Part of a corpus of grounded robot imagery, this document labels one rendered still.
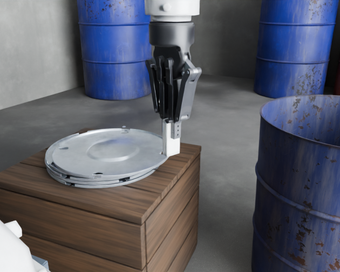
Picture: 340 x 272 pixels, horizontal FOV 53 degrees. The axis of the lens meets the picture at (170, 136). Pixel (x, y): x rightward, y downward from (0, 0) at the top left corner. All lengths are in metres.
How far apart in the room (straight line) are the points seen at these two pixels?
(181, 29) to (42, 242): 0.58
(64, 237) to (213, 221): 0.61
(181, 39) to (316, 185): 0.41
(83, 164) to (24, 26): 2.17
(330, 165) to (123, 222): 0.42
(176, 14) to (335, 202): 0.48
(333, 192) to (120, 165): 0.45
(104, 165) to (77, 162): 0.07
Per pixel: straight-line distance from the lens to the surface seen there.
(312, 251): 0.84
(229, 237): 1.20
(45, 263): 0.44
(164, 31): 0.55
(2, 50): 2.77
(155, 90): 0.62
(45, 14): 3.03
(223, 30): 3.68
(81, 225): 0.76
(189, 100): 0.57
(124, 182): 0.77
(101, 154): 0.83
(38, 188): 0.81
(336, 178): 0.74
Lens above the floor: 0.73
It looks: 21 degrees down
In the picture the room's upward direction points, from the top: straight up
